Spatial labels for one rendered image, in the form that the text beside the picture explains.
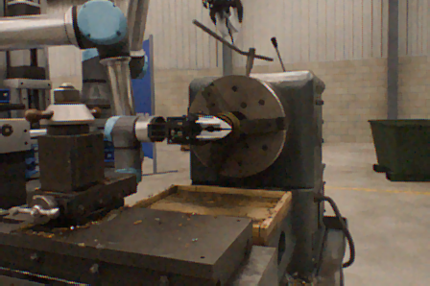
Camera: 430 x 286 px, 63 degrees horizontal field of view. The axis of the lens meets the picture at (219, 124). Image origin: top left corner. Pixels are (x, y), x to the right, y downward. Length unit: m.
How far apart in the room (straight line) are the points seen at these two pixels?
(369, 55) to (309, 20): 2.02
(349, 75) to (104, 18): 10.28
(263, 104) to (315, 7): 10.47
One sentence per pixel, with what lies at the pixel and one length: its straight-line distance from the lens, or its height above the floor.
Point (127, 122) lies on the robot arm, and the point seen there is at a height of 1.10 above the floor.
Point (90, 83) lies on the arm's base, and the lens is 1.52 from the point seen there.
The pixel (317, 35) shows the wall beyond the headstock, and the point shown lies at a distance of 11.28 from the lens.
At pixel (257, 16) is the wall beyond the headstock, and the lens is 11.73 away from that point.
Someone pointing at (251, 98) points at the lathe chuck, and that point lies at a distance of 1.04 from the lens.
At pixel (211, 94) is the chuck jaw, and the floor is 1.18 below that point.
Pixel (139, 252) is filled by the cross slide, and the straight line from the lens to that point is 0.46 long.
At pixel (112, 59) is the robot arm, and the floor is 1.29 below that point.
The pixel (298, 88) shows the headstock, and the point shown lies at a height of 1.19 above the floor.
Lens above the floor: 1.14
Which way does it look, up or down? 3 degrees down
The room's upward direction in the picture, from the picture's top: 1 degrees counter-clockwise
